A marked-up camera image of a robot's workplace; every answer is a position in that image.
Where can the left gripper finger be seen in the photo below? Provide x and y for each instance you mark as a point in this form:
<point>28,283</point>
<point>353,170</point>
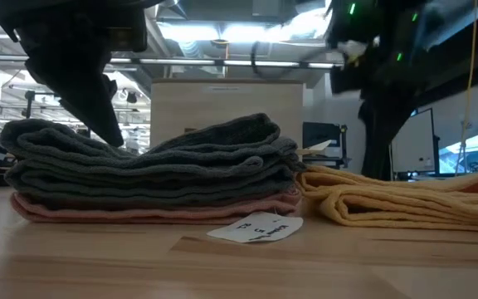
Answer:
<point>110,87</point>
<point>85,104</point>

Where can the black rig strut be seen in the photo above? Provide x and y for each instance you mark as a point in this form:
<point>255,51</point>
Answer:
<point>463,62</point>

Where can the beige fabric storage box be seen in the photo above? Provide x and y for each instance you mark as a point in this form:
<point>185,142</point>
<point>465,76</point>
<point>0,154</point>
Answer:
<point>222,108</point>

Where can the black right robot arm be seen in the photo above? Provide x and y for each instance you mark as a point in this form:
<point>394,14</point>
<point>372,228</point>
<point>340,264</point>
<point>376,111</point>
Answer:
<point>388,21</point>

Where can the dark grey waffle towel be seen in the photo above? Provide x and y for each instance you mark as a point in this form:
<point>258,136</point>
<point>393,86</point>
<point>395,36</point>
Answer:
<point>139,166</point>

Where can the black background equipment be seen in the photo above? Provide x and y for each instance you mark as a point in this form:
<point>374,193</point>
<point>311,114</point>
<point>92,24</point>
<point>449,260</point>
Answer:
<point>378,162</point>

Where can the black monitor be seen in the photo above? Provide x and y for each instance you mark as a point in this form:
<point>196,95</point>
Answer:
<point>322,135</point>

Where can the pink towel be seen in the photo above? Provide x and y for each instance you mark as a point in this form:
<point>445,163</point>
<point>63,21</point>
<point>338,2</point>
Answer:
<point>139,214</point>

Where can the long white light bar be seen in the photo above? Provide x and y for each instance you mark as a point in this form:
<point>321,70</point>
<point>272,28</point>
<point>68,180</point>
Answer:
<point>222,62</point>

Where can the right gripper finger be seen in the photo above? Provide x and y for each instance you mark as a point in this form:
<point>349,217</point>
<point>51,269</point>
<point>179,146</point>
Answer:
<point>384,116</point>

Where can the white board panel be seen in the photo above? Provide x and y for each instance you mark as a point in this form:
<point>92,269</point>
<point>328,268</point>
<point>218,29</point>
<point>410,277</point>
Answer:
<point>415,141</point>

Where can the black camera stand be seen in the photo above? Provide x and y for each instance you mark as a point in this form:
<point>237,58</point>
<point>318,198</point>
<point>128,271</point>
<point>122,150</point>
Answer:
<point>29,101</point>

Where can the orange-yellow towel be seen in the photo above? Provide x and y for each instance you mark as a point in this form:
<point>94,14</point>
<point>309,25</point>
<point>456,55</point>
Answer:
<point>388,199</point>

